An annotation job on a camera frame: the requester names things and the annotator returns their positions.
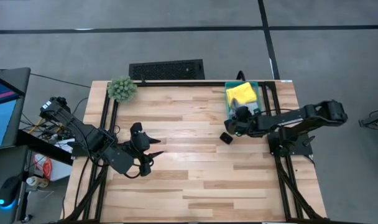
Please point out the black mouse blue light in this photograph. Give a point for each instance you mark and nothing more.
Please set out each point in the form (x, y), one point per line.
(8, 191)

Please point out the black floor stand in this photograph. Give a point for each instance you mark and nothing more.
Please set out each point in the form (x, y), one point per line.
(375, 119)

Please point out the teal translucent plastic bin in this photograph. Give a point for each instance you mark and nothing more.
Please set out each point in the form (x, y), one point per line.
(226, 105)

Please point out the computer screen on desk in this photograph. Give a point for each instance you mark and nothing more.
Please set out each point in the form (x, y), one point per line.
(2, 109)

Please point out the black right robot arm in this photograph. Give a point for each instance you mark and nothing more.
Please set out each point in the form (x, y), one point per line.
(301, 119)

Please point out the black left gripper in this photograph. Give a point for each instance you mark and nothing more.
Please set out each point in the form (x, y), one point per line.
(145, 169)

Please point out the black table edge bracket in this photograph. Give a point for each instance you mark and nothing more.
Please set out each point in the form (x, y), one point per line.
(143, 79)
(238, 75)

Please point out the red and white bag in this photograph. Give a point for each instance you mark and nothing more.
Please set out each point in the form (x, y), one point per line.
(46, 168)

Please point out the small black box device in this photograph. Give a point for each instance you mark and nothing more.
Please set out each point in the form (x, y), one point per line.
(226, 138)

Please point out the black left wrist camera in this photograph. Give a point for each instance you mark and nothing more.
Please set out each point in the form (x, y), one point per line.
(140, 141)

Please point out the yellow microfiber towel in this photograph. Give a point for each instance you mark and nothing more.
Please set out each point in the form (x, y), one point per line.
(242, 93)

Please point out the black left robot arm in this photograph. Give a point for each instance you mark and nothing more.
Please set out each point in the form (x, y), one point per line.
(83, 133)

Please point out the grey waffle-weave towel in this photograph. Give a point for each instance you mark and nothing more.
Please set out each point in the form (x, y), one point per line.
(255, 107)

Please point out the black aluminium table frame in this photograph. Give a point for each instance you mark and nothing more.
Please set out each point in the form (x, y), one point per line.
(189, 84)

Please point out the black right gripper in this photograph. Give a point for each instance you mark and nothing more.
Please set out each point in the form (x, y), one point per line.
(245, 126)

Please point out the green plant in dotted pot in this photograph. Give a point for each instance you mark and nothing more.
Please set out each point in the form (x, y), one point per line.
(122, 89)

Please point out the beige tape roll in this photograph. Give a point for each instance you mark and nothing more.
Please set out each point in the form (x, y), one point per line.
(36, 182)

